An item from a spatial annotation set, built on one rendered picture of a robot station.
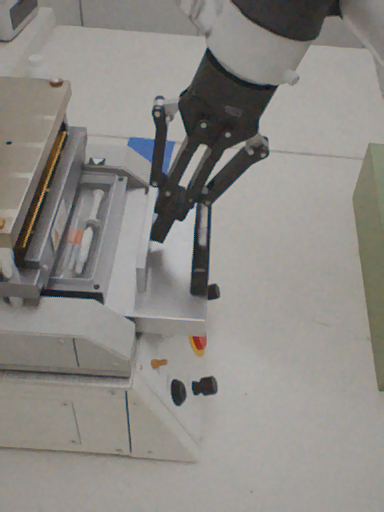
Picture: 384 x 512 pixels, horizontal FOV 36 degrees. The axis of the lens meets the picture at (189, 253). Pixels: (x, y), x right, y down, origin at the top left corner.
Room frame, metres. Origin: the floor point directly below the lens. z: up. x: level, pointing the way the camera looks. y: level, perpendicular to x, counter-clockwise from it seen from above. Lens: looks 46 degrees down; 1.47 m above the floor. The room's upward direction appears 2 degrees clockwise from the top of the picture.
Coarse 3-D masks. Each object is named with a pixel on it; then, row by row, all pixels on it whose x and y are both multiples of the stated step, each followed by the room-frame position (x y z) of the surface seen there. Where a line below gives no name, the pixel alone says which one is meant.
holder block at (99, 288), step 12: (120, 180) 0.59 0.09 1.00; (120, 192) 0.57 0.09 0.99; (120, 204) 0.55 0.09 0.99; (120, 216) 0.53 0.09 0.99; (108, 228) 0.50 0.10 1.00; (120, 228) 0.53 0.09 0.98; (108, 240) 0.48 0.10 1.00; (108, 252) 0.46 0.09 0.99; (108, 264) 0.45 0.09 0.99; (96, 276) 0.43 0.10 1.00; (108, 276) 0.44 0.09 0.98; (48, 288) 0.41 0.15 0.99; (60, 288) 0.41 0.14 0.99; (72, 288) 0.41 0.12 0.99; (84, 288) 0.41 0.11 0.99; (96, 288) 0.41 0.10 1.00; (96, 300) 0.40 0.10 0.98
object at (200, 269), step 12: (204, 216) 0.52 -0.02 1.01; (204, 228) 0.50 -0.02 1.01; (204, 240) 0.48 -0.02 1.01; (204, 252) 0.46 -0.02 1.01; (192, 264) 0.44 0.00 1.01; (204, 264) 0.44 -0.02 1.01; (192, 276) 0.43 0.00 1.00; (204, 276) 0.43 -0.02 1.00; (192, 288) 0.43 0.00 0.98; (204, 288) 0.43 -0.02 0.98
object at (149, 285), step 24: (144, 192) 0.60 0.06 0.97; (144, 216) 0.55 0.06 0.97; (192, 216) 0.56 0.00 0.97; (120, 240) 0.51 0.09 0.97; (144, 240) 0.47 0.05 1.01; (168, 240) 0.51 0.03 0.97; (192, 240) 0.51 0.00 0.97; (120, 264) 0.47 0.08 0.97; (144, 264) 0.43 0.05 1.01; (168, 264) 0.47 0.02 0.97; (120, 288) 0.43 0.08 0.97; (144, 288) 0.43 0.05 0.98; (168, 288) 0.43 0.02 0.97; (120, 312) 0.40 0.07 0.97; (144, 312) 0.40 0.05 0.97; (168, 312) 0.40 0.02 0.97; (192, 312) 0.40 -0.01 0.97
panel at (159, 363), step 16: (208, 304) 0.59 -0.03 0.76; (144, 336) 0.40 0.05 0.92; (176, 336) 0.46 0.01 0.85; (144, 352) 0.38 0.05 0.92; (160, 352) 0.41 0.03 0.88; (176, 352) 0.44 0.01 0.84; (192, 352) 0.47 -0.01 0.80; (144, 368) 0.37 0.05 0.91; (160, 368) 0.39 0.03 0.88; (176, 368) 0.41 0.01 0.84; (192, 368) 0.44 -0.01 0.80; (160, 384) 0.37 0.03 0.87; (160, 400) 0.35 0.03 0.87; (192, 400) 0.40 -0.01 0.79; (176, 416) 0.35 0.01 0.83; (192, 416) 0.38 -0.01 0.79; (192, 432) 0.36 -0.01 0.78
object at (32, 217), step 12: (60, 132) 0.60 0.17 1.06; (60, 144) 0.58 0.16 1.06; (60, 156) 0.57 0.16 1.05; (48, 168) 0.53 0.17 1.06; (48, 180) 0.51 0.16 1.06; (36, 192) 0.49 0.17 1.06; (36, 204) 0.47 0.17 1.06; (36, 216) 0.45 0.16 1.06; (24, 228) 0.43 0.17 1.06; (24, 240) 0.41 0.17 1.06; (24, 252) 0.40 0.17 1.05; (24, 264) 0.40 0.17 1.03
